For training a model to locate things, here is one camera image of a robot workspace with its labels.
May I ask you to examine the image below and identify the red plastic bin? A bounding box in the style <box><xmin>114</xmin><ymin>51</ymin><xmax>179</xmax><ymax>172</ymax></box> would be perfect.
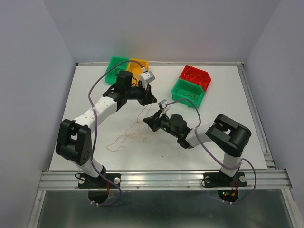
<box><xmin>179</xmin><ymin>65</ymin><xmax>211</xmax><ymax>92</ymax></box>

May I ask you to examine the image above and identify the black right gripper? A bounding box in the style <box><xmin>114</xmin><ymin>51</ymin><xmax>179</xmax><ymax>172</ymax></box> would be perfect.
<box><xmin>142</xmin><ymin>109</ymin><xmax>180</xmax><ymax>138</ymax></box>

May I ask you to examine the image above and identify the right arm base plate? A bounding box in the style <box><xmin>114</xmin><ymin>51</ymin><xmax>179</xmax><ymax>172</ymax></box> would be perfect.
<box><xmin>202</xmin><ymin>171</ymin><xmax>247</xmax><ymax>188</ymax></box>

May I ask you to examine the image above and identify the aluminium front rail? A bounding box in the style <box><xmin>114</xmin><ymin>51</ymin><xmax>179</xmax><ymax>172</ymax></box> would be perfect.
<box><xmin>38</xmin><ymin>170</ymin><xmax>292</xmax><ymax>191</ymax></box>

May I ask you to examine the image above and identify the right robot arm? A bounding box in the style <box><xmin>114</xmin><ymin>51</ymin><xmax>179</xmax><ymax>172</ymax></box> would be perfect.
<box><xmin>143</xmin><ymin>110</ymin><xmax>252</xmax><ymax>185</ymax></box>

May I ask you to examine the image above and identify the brown thin wire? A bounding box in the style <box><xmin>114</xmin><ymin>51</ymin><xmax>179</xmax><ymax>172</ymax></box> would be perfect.
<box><xmin>109</xmin><ymin>65</ymin><xmax>122</xmax><ymax>80</ymax></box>

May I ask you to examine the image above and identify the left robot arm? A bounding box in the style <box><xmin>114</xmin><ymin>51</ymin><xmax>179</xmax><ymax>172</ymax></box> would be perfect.
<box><xmin>55</xmin><ymin>71</ymin><xmax>157</xmax><ymax>187</ymax></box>

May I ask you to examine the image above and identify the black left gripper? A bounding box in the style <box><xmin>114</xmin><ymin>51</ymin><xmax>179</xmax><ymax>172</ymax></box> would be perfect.
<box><xmin>125</xmin><ymin>81</ymin><xmax>157</xmax><ymax>107</ymax></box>

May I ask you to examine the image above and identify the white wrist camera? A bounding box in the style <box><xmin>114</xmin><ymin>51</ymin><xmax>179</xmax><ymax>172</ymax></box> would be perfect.
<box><xmin>139</xmin><ymin>67</ymin><xmax>155</xmax><ymax>89</ymax></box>
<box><xmin>158</xmin><ymin>99</ymin><xmax>170</xmax><ymax>117</ymax></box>

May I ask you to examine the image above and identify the yellow plastic bin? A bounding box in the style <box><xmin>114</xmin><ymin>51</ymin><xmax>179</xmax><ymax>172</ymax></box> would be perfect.
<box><xmin>127</xmin><ymin>58</ymin><xmax>149</xmax><ymax>79</ymax></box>

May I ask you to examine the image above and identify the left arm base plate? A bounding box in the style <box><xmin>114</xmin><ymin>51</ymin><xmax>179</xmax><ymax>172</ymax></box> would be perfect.
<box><xmin>75</xmin><ymin>172</ymin><xmax>109</xmax><ymax>189</ymax></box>

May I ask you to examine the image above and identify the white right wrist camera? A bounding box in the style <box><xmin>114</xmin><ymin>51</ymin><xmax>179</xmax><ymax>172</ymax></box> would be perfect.
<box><xmin>158</xmin><ymin>99</ymin><xmax>170</xmax><ymax>117</ymax></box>

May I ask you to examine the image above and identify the green plastic bin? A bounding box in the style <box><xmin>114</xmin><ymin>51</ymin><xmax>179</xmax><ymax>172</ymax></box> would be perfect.
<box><xmin>105</xmin><ymin>56</ymin><xmax>129</xmax><ymax>84</ymax></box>
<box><xmin>171</xmin><ymin>78</ymin><xmax>205</xmax><ymax>108</ymax></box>

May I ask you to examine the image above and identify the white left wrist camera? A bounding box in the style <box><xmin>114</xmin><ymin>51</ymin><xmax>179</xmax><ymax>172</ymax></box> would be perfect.
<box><xmin>139</xmin><ymin>67</ymin><xmax>155</xmax><ymax>89</ymax></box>

